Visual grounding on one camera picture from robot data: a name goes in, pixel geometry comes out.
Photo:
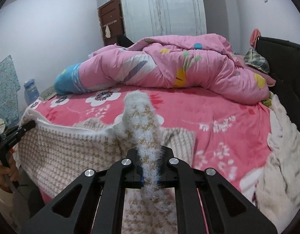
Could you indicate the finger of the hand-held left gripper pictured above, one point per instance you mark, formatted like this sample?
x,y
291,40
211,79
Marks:
x,y
18,134

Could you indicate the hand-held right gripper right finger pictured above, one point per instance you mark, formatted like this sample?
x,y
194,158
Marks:
x,y
168,173

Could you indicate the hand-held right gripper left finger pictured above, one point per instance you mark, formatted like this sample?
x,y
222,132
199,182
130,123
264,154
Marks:
x,y
134,175

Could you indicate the houndstooth knit cardigan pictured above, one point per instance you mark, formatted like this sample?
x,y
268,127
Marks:
x,y
67,151

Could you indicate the person's left hand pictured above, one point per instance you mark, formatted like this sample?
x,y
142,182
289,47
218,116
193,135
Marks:
x,y
14,173

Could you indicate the blue water bottle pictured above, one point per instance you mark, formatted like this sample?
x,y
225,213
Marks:
x,y
31,92

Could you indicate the grey patterned cloth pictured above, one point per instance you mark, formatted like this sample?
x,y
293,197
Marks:
x,y
48,93

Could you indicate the pink floral fleece blanket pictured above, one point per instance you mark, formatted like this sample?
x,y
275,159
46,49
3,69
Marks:
x,y
213,112

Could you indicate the pink and blue quilt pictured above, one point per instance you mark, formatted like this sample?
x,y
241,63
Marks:
x,y
201,73

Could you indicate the green and yellow cloth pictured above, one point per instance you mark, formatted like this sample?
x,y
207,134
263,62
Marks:
x,y
267,99

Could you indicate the black object behind quilt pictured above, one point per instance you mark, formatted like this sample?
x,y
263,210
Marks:
x,y
124,41

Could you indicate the cream cloth on door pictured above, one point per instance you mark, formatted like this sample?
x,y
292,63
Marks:
x,y
108,32

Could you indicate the plaid cloth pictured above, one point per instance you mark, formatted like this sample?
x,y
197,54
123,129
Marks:
x,y
258,62

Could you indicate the door hook rack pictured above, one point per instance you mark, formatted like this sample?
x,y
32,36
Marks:
x,y
112,23

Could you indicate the brown wooden door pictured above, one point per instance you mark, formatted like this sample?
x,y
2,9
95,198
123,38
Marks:
x,y
111,12

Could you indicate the white wardrobe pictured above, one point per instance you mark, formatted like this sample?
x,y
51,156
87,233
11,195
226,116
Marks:
x,y
164,9

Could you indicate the teal patterned wall cloth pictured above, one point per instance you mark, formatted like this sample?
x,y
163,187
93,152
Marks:
x,y
6,82

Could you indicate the orange cloth on bed frame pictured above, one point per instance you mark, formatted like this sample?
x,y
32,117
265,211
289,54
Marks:
x,y
254,36

